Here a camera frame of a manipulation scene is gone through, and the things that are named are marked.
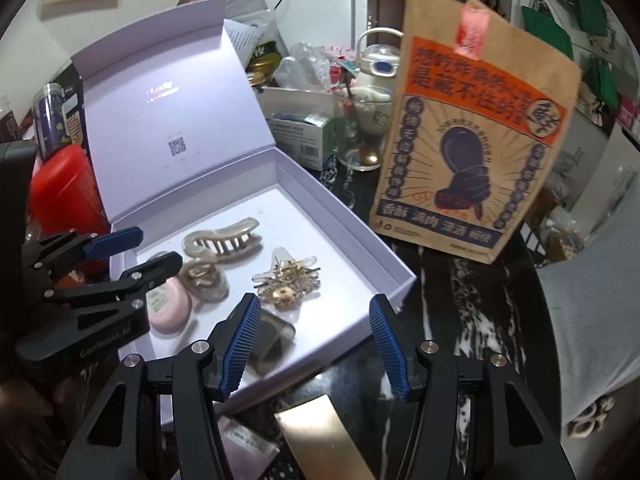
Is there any gold box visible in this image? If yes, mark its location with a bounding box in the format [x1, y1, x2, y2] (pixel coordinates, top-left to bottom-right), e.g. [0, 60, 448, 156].
[275, 394, 368, 480]

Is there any white refrigerator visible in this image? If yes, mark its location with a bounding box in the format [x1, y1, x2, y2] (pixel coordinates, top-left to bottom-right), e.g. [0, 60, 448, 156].
[225, 0, 371, 56]

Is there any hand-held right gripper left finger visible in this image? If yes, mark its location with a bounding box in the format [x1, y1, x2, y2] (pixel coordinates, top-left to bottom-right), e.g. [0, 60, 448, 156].
[55, 292, 263, 480]

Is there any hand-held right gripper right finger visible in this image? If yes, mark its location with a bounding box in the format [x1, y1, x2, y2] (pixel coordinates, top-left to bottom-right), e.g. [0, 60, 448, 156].
[368, 294, 578, 480]

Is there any black printed box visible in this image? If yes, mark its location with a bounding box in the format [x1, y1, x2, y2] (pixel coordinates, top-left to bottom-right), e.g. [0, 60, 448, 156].
[50, 67, 92, 162]

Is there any gold lid jar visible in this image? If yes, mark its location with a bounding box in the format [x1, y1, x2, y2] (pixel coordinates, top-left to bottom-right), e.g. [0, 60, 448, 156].
[247, 56, 277, 87]

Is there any brown printed paper bag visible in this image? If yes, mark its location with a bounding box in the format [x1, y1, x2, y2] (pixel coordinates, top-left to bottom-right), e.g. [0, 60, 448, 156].
[369, 0, 583, 264]

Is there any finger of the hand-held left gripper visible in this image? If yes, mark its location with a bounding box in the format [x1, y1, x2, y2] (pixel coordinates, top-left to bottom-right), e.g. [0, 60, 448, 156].
[22, 226, 145, 286]
[42, 251, 184, 322]

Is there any white water bottle with handle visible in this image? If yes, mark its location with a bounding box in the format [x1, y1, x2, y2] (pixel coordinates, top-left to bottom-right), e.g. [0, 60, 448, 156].
[352, 27, 405, 111]

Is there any white cardboard box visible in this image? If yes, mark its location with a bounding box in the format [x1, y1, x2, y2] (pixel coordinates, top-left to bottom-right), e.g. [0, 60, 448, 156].
[260, 85, 337, 128]

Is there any red canister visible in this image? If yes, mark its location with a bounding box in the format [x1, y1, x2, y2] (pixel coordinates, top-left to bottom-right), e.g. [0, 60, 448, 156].
[27, 145, 113, 241]

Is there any purple can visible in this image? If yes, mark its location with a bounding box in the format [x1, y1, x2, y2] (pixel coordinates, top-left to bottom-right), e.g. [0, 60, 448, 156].
[31, 82, 69, 154]

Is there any person's left hand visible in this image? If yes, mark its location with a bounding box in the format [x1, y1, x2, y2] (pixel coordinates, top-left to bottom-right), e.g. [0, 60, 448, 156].
[0, 377, 66, 442]

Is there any gold hair clip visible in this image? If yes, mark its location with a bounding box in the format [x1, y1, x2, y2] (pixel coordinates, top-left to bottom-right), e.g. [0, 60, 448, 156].
[256, 264, 322, 312]

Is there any white green medicine box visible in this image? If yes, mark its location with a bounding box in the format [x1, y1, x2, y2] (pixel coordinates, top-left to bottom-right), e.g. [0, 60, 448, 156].
[267, 111, 339, 172]

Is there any green tote bag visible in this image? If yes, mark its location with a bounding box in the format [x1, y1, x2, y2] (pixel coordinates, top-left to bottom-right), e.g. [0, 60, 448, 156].
[566, 0, 614, 37]
[520, 5, 574, 62]
[584, 55, 619, 107]

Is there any wooden door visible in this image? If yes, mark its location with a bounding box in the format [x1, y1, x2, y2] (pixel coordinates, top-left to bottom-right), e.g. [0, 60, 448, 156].
[367, 0, 429, 37]

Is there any pearl claw hair clip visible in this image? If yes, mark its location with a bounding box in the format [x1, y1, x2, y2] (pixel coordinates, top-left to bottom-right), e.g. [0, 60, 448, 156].
[181, 216, 264, 262]

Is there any clear plastic bag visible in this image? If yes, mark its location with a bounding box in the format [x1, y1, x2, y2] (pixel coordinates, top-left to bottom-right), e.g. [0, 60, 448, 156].
[272, 41, 334, 89]

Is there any glass cup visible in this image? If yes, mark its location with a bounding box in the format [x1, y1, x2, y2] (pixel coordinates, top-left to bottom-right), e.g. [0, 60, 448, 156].
[332, 85, 394, 172]

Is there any lavender gift box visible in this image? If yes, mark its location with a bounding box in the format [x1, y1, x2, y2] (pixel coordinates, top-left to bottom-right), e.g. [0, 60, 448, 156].
[70, 0, 417, 413]

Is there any small translucent claw clip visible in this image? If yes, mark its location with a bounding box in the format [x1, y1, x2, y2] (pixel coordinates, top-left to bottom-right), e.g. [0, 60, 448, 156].
[177, 257, 229, 304]

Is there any paper leaflet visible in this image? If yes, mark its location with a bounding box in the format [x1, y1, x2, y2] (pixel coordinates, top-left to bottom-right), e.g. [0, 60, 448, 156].
[223, 18, 279, 69]

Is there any smoky translucent hair clip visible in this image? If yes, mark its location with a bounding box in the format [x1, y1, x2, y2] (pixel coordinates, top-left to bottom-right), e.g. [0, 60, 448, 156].
[248, 308, 297, 376]

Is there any pink round compact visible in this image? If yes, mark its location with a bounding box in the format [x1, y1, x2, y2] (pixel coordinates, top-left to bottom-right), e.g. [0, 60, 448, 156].
[146, 252, 193, 336]

